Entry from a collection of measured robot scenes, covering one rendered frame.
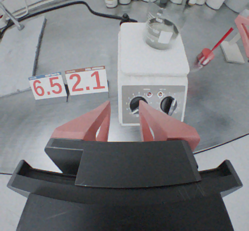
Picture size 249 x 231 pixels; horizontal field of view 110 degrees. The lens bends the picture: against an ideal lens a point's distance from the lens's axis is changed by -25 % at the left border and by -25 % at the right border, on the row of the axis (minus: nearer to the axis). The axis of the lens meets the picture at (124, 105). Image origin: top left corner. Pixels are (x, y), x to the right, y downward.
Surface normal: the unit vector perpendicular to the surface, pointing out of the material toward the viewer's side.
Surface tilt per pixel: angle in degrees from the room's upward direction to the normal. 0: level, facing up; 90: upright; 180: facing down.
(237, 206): 0
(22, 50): 0
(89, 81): 40
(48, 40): 0
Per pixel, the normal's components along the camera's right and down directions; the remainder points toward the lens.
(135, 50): 0.00, -0.23
